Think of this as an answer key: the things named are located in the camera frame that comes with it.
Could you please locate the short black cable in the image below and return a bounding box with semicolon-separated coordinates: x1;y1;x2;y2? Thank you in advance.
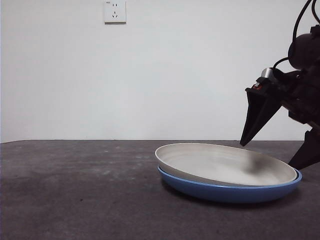
310;0;320;26

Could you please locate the blue round plate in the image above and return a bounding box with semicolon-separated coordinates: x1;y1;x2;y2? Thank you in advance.
156;164;303;204

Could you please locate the white round plate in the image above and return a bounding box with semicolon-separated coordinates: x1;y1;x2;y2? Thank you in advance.
154;142;300;187

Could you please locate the white wall socket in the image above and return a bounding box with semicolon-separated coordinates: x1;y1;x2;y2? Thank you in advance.
103;0;127;25

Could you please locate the long black cable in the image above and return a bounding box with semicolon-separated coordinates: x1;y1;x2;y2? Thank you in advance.
272;0;314;73

